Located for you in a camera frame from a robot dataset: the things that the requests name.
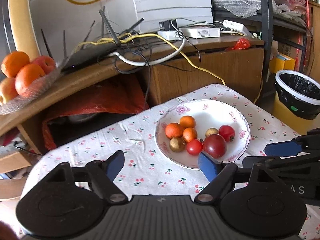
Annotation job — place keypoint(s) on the yellow-red apple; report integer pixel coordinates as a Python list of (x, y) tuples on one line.
[(7, 90)]

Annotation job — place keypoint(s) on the small orange mandarin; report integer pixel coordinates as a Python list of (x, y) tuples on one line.
[(189, 134), (187, 121)]

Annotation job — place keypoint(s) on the glass fruit bowl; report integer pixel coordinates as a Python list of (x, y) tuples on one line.
[(33, 92)]

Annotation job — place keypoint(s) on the black metal shelf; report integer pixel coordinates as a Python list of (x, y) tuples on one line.
[(268, 20)]

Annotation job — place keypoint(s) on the white floral plate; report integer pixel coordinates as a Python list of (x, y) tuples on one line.
[(207, 114)]

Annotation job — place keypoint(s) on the larger orange mandarin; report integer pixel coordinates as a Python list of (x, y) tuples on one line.
[(174, 130)]

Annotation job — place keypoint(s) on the small red bag on desk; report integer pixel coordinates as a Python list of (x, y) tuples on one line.
[(241, 44)]

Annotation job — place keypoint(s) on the red apple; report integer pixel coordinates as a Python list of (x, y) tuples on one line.
[(46, 63)]

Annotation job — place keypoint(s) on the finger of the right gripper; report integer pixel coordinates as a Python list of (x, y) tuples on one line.
[(309, 143), (301, 167)]

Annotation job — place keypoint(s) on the oval red tomato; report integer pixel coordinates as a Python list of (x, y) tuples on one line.
[(227, 132)]

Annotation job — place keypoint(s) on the white labelled box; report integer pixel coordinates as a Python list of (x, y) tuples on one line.
[(235, 26)]

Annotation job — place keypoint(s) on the round red tomato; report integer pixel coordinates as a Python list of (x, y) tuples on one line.
[(194, 147)]

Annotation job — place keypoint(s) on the yellow trash bin black liner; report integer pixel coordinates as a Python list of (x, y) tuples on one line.
[(296, 103)]

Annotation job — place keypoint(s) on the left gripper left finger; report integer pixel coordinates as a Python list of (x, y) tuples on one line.
[(101, 176)]

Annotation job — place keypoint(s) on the white router box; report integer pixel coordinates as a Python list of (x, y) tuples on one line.
[(200, 32)]

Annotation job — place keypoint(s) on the dark purple tomato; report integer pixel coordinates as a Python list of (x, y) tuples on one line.
[(215, 145)]

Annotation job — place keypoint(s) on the black wifi router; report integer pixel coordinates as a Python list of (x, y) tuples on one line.
[(88, 51)]

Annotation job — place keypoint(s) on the white power strip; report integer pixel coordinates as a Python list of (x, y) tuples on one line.
[(170, 35)]

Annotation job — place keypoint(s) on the red plastic bag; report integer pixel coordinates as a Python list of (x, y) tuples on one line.
[(120, 94)]

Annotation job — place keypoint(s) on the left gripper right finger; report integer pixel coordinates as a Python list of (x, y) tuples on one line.
[(219, 175)]

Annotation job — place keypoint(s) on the black power adapter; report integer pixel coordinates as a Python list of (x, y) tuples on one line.
[(168, 25)]

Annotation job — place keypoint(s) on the big orange on top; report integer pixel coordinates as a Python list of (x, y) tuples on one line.
[(13, 62)]

